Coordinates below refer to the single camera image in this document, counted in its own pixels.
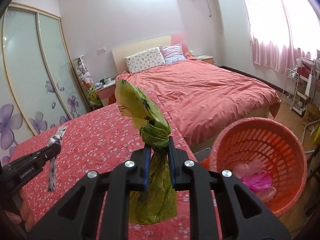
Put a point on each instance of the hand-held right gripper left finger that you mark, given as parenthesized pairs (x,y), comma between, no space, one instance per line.
(147,167)

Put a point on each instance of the white floral pillow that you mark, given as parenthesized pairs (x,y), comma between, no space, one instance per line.
(145,60)

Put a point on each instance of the cardboard box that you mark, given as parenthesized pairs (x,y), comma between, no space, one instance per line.
(311,116)

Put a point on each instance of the pale pink plastic bag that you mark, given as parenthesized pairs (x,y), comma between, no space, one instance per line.
(250,167)

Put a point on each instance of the orange plastic laundry basket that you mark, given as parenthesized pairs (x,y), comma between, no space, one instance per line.
(282,140)

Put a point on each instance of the wardrobe with purple flower doors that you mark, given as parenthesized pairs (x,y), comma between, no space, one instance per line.
(32,67)

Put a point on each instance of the beige and pink headboard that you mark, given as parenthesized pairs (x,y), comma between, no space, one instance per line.
(140,45)

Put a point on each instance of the white air conditioner pipe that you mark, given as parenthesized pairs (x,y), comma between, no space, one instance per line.
(211,2)

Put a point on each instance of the red duvet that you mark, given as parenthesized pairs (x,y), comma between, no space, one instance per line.
(200,92)

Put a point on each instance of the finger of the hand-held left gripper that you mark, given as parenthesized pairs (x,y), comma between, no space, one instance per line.
(50,152)

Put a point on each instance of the white shelf cart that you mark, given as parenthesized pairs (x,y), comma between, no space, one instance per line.
(305,85)

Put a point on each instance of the olive green plastic bag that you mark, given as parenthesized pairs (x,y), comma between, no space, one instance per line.
(140,100)

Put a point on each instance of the pink nightstand with mug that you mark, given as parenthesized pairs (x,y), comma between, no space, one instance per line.
(107,92)

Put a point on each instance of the red floral blanket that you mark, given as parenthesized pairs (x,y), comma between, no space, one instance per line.
(100,135)

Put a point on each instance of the pink striped pillow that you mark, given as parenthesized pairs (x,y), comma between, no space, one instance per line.
(173,52)

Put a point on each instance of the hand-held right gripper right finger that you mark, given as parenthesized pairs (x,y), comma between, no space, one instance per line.
(171,165)

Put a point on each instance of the yellow green plush toy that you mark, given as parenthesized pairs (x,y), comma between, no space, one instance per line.
(93,95)

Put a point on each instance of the white wall socket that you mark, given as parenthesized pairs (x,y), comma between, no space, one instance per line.
(101,50)

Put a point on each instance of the pink curtain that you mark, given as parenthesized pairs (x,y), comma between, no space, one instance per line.
(275,25)

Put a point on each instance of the black and white printed bag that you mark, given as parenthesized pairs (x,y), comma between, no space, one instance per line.
(52,177)

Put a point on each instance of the person's left hand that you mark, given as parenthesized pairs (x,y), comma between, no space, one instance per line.
(15,216)

